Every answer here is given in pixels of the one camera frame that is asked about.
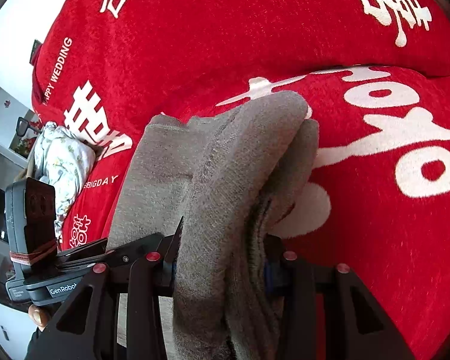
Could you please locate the person's left hand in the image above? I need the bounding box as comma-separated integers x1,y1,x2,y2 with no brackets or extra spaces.
27,304,52,332

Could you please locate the red wedding bedspread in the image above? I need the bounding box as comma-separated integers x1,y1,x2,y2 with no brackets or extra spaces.
32,0,450,359

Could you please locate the white floral cloth bundle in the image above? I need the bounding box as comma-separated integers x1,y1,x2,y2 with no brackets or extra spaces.
34,121,96,240

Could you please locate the black handle stand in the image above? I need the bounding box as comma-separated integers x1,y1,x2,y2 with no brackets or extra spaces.
15,117,41,137

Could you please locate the brown cloth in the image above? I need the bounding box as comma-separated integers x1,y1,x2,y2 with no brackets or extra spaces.
13,149,35,182

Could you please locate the grey knitted garment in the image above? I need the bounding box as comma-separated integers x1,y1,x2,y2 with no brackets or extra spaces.
108,90,319,359

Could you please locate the dark wall switch plate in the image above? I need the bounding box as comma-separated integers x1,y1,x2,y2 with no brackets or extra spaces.
29,40,42,65

